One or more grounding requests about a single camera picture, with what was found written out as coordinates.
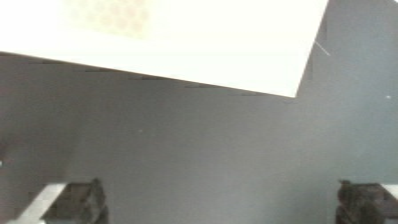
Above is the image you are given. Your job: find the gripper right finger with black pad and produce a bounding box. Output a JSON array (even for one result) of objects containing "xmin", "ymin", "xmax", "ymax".
[{"xmin": 334, "ymin": 180, "xmax": 398, "ymax": 224}]

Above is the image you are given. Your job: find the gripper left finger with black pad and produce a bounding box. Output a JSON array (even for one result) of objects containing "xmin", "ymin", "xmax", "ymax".
[{"xmin": 12, "ymin": 178, "xmax": 111, "ymax": 224}]

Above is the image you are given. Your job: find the white rear drawer box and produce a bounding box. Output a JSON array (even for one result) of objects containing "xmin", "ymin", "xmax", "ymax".
[{"xmin": 0, "ymin": 0, "xmax": 330, "ymax": 97}]

